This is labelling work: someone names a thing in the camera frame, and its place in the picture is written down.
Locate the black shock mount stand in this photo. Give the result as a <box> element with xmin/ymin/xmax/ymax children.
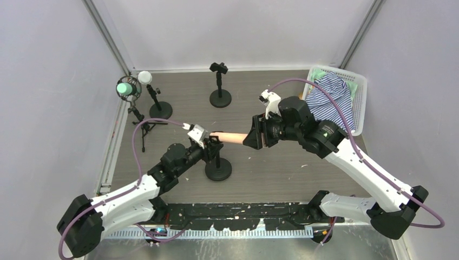
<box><xmin>205</xmin><ymin>152</ymin><xmax>232</xmax><ymax>181</ymax></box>

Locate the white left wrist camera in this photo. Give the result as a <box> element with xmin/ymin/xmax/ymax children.
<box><xmin>182</xmin><ymin>123</ymin><xmax>209</xmax><ymax>148</ymax></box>

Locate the green microphone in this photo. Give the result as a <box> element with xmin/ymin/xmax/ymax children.
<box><xmin>116</xmin><ymin>82</ymin><xmax>134</xmax><ymax>96</ymax></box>

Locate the blue striped cloth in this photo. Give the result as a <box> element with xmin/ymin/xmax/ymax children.
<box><xmin>305</xmin><ymin>71</ymin><xmax>355</xmax><ymax>131</ymax></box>

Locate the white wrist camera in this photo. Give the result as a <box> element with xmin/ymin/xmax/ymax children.
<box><xmin>259</xmin><ymin>89</ymin><xmax>281</xmax><ymax>119</ymax></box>
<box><xmin>182</xmin><ymin>123</ymin><xmax>209</xmax><ymax>148</ymax></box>

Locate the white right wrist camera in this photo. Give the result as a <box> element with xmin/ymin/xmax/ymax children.
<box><xmin>259</xmin><ymin>89</ymin><xmax>281</xmax><ymax>119</ymax></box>

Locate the aluminium frame rail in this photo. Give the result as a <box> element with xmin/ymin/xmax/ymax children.
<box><xmin>94</xmin><ymin>87</ymin><xmax>139</xmax><ymax>196</ymax></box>

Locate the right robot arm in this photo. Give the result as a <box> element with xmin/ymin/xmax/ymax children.
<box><xmin>242</xmin><ymin>93</ymin><xmax>429</xmax><ymax>239</ymax></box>

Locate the white microphone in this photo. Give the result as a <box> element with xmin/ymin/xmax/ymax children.
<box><xmin>137</xmin><ymin>71</ymin><xmax>153</xmax><ymax>85</ymax></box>

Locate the white plastic basket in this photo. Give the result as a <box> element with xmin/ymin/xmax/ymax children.
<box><xmin>307</xmin><ymin>65</ymin><xmax>368</xmax><ymax>136</ymax></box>

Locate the green cloth in basket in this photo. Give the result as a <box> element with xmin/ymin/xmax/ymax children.
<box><xmin>310</xmin><ymin>69</ymin><xmax>358</xmax><ymax>99</ymax></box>

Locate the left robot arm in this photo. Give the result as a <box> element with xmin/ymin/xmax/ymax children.
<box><xmin>56</xmin><ymin>136</ymin><xmax>224</xmax><ymax>259</ymax></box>

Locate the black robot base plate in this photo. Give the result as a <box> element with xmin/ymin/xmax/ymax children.
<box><xmin>144</xmin><ymin>202</ymin><xmax>332</xmax><ymax>231</ymax></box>

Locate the black stand with clip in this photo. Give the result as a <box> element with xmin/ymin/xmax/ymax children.
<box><xmin>209</xmin><ymin>62</ymin><xmax>232</xmax><ymax>108</ymax></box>

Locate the pink microphone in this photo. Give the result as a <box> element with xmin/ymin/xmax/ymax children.
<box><xmin>209</xmin><ymin>132</ymin><xmax>247</xmax><ymax>145</ymax></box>

